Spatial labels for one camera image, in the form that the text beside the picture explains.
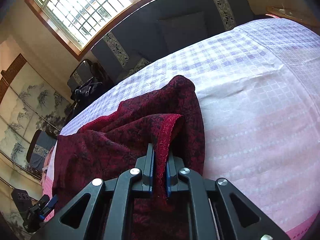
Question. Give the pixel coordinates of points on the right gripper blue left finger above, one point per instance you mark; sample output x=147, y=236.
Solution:
x=103, y=209

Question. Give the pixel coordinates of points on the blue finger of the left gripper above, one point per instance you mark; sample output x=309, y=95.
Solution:
x=47, y=212
x=43, y=201

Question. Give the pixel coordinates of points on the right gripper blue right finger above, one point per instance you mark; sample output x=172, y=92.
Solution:
x=216, y=208

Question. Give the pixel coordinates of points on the dark red patterned sweater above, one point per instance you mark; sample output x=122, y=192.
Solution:
x=170, y=119

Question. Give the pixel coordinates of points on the pink clothes on armchair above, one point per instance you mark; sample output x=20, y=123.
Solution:
x=46, y=164

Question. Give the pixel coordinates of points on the pile of dark clothes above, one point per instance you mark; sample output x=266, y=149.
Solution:
x=86, y=94

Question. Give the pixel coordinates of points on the blue armchair near screen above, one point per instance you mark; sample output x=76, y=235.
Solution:
x=41, y=143

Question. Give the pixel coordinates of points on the painted folding screen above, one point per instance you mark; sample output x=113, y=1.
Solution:
x=28, y=104

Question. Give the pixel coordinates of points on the pink checked bed cover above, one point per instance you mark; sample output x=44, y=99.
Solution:
x=258, y=89

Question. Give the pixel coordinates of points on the blue armchair in corner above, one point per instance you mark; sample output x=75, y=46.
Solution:
x=85, y=70

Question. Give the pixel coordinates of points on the blue cushion with lace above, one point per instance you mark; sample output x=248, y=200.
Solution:
x=134, y=64

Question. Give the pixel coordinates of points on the blue square cushion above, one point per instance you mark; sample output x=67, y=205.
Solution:
x=182, y=31

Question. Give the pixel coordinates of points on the wooden framed window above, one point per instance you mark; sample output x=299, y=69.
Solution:
x=79, y=24

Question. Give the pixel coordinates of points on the blue sofa with patterned stripes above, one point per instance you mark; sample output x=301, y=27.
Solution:
x=141, y=34

